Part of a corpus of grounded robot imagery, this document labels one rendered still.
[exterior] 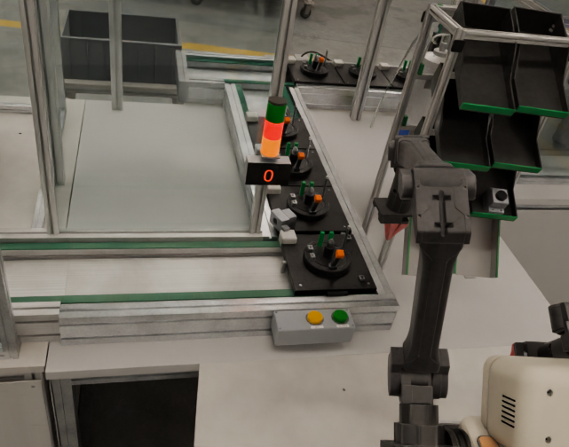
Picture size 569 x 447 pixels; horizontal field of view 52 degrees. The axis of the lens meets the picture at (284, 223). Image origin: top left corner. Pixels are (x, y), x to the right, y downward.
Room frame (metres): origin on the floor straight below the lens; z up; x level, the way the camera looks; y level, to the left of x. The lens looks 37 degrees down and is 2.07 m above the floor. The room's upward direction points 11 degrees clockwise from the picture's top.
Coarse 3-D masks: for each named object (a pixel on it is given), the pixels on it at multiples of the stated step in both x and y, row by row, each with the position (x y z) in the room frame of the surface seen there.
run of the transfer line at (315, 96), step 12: (288, 84) 2.51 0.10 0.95; (300, 84) 2.50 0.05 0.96; (312, 84) 2.53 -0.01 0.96; (288, 96) 2.39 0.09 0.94; (312, 96) 2.49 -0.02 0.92; (324, 96) 2.51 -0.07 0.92; (336, 96) 2.52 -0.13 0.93; (348, 96) 2.54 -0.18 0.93; (372, 96) 2.58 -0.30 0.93; (384, 96) 2.60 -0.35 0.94; (396, 96) 2.61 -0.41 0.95; (324, 108) 2.51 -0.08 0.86; (336, 108) 2.53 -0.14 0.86; (348, 108) 2.55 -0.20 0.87; (372, 108) 2.58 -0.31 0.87; (384, 108) 2.60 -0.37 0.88; (396, 108) 2.62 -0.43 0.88
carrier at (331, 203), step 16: (272, 192) 1.58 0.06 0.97; (288, 192) 1.61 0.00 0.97; (304, 192) 1.60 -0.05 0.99; (320, 192) 1.64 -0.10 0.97; (272, 208) 1.50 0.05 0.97; (304, 208) 1.51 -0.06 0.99; (320, 208) 1.52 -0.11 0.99; (336, 208) 1.57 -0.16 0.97; (304, 224) 1.45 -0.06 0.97; (320, 224) 1.47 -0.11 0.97; (336, 224) 1.48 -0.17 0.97
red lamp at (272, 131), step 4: (268, 124) 1.33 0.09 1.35; (272, 124) 1.33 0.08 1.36; (276, 124) 1.33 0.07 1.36; (280, 124) 1.34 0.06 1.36; (264, 128) 1.35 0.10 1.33; (268, 128) 1.33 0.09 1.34; (272, 128) 1.33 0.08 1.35; (276, 128) 1.33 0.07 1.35; (280, 128) 1.34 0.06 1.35; (264, 132) 1.34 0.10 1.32; (268, 132) 1.33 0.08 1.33; (272, 132) 1.33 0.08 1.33; (276, 132) 1.33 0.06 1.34; (280, 132) 1.34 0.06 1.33; (264, 136) 1.34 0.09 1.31; (268, 136) 1.33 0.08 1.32; (272, 136) 1.33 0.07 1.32; (276, 136) 1.33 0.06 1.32; (280, 136) 1.34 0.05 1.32
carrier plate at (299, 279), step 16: (304, 240) 1.37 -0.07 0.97; (336, 240) 1.40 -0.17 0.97; (352, 240) 1.42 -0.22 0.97; (288, 256) 1.28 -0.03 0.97; (352, 256) 1.34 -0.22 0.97; (288, 272) 1.22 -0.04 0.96; (304, 272) 1.23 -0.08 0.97; (352, 272) 1.27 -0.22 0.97; (368, 272) 1.28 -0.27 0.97; (304, 288) 1.16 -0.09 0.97; (320, 288) 1.18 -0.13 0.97; (336, 288) 1.19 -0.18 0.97; (352, 288) 1.20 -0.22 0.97; (368, 288) 1.22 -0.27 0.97
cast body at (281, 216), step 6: (276, 210) 1.43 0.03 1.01; (282, 210) 1.44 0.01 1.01; (288, 210) 1.45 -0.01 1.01; (270, 216) 1.43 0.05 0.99; (276, 216) 1.41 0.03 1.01; (282, 216) 1.41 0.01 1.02; (288, 216) 1.41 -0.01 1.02; (294, 216) 1.42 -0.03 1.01; (270, 222) 1.43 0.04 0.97; (276, 222) 1.42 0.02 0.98; (282, 222) 1.38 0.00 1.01; (288, 222) 1.40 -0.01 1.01; (294, 222) 1.42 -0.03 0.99; (276, 228) 1.40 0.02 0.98; (282, 228) 1.37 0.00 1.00; (288, 228) 1.38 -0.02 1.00
